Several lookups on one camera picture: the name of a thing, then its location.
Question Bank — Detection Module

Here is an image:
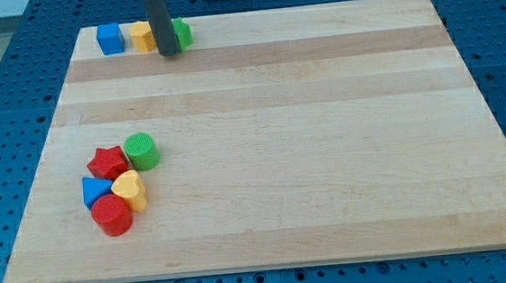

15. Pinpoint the blue triangle block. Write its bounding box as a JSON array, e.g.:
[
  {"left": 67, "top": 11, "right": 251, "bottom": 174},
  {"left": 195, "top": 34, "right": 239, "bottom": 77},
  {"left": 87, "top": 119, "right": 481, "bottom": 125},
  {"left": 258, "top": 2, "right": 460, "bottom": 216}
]
[{"left": 81, "top": 177, "right": 113, "bottom": 210}]

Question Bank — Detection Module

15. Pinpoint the red star block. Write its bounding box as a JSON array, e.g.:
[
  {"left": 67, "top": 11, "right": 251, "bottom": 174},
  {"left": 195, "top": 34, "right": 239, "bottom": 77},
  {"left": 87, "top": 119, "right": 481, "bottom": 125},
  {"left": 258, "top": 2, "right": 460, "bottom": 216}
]
[{"left": 87, "top": 146, "right": 129, "bottom": 180}]

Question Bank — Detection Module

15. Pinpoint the wooden board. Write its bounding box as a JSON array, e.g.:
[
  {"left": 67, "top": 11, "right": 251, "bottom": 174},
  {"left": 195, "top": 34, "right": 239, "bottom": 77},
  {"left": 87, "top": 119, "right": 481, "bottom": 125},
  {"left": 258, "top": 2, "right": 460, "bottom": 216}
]
[{"left": 4, "top": 0, "right": 506, "bottom": 283}]

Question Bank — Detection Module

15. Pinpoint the yellow hexagon block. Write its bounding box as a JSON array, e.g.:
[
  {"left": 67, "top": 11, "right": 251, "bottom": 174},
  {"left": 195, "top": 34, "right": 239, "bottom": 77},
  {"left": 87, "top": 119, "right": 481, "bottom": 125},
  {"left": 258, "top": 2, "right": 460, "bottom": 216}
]
[{"left": 129, "top": 21, "right": 157, "bottom": 52}]

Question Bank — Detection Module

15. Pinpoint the blue cube block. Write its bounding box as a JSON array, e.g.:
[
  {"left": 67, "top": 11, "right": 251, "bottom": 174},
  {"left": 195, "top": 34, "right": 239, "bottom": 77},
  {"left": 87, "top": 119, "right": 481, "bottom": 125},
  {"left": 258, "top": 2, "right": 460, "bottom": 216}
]
[{"left": 96, "top": 23, "right": 125, "bottom": 55}]

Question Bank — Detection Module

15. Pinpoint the red cylinder block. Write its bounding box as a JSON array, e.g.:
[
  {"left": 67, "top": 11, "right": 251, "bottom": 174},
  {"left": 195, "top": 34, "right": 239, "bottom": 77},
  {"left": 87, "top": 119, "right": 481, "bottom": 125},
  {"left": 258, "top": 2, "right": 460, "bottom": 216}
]
[{"left": 91, "top": 194, "right": 133, "bottom": 237}]

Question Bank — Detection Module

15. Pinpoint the black cylindrical robot arm rod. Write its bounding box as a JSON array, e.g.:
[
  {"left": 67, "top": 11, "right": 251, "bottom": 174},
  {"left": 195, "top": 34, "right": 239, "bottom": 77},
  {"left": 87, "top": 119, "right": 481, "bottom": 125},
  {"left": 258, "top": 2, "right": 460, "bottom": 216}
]
[{"left": 143, "top": 0, "right": 180, "bottom": 57}]

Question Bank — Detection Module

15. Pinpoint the yellow heart block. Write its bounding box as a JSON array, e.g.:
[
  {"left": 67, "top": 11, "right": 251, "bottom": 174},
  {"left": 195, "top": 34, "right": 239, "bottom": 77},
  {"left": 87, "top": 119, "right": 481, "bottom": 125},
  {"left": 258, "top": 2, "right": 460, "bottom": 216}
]
[{"left": 111, "top": 170, "right": 149, "bottom": 212}]

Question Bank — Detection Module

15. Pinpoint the green block behind rod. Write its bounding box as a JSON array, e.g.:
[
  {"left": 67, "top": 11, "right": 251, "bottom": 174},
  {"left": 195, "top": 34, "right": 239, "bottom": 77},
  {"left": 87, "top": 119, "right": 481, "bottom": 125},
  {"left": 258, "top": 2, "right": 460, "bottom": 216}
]
[{"left": 172, "top": 18, "right": 194, "bottom": 52}]

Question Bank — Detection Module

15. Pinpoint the green cylinder block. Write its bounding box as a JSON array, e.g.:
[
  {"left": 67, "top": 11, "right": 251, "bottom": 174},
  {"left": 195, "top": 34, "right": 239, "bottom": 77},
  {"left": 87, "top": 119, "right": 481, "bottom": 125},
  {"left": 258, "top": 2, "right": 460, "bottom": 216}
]
[{"left": 124, "top": 132, "right": 161, "bottom": 171}]

